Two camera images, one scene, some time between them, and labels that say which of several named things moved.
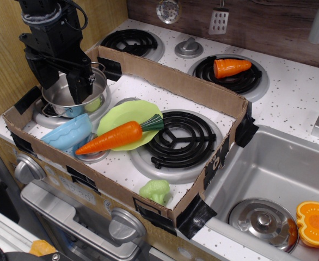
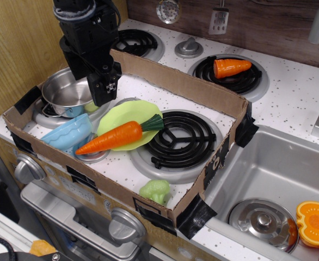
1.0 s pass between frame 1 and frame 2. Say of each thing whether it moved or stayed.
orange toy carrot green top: stayed
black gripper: moved
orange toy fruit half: stayed
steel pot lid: stayed
